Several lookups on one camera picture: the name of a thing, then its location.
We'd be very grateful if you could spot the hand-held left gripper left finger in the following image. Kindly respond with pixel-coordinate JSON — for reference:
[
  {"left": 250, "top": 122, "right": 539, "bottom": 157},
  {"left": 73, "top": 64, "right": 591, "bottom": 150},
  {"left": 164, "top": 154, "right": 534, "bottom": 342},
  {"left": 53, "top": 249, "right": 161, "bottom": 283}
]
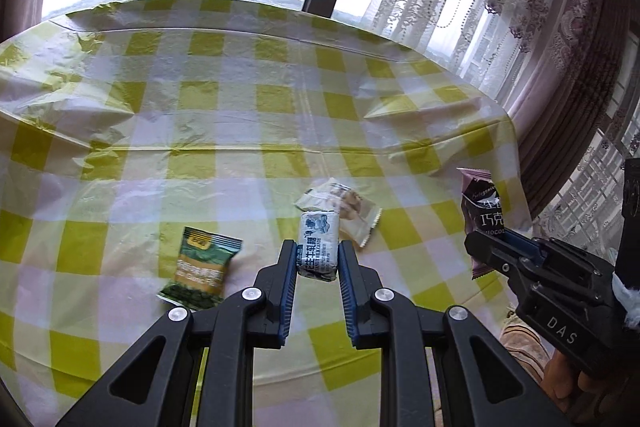
[{"left": 55, "top": 238, "right": 299, "bottom": 427}]

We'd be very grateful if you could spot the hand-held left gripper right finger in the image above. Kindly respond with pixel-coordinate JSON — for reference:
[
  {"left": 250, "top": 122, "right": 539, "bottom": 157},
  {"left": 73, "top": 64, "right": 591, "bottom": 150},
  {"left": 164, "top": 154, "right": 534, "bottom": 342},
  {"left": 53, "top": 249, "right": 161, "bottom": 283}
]
[{"left": 337, "top": 241, "right": 568, "bottom": 427}]

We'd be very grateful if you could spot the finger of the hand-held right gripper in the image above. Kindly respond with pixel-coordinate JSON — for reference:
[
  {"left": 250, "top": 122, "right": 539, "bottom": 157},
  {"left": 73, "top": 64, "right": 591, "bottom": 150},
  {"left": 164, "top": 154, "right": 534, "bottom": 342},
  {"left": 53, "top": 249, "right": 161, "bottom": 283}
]
[
  {"left": 505, "top": 236, "right": 614, "bottom": 281},
  {"left": 465, "top": 233, "right": 544, "bottom": 293}
]

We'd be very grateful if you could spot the maroon chocolate packet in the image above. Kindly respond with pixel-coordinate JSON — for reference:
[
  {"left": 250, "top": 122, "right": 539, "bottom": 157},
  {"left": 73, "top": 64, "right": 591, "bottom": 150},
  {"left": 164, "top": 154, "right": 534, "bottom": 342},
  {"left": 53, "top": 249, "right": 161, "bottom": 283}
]
[{"left": 457, "top": 167, "right": 511, "bottom": 281}]

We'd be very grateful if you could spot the small white milk candy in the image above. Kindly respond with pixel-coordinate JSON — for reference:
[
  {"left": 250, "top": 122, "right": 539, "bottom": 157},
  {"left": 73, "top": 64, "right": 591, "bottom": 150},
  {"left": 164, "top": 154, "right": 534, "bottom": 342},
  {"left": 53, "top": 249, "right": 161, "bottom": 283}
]
[{"left": 296, "top": 211, "right": 342, "bottom": 283}]

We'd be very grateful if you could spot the person's right hand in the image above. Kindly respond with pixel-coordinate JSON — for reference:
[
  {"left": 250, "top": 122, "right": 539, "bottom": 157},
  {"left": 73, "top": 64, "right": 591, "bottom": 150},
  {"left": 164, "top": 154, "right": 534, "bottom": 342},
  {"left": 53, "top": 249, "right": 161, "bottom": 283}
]
[{"left": 545, "top": 341, "right": 606, "bottom": 394}]

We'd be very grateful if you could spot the beige white snack packet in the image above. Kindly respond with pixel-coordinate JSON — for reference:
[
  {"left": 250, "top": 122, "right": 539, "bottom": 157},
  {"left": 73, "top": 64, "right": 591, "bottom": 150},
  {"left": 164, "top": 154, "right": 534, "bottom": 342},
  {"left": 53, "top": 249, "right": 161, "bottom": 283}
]
[{"left": 294, "top": 178, "right": 383, "bottom": 249}]

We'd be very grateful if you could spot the green pea snack packet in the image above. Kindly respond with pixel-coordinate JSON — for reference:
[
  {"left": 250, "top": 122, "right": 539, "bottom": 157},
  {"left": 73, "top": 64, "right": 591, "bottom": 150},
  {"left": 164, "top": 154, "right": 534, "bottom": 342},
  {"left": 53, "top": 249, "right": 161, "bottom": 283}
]
[{"left": 159, "top": 227, "right": 244, "bottom": 312}]

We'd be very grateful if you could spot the yellow-green checked plastic tablecloth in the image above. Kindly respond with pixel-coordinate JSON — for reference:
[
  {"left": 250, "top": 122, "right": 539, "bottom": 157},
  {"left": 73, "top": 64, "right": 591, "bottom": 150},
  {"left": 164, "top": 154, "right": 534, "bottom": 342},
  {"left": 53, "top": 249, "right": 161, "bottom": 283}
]
[{"left": 0, "top": 0, "right": 533, "bottom": 427}]

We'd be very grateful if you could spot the pink patterned curtain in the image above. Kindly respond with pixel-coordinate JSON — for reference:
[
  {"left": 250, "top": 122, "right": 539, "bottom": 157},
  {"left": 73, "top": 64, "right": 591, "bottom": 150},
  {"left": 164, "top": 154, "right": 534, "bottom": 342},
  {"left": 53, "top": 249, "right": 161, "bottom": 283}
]
[{"left": 504, "top": 0, "right": 640, "bottom": 220}]

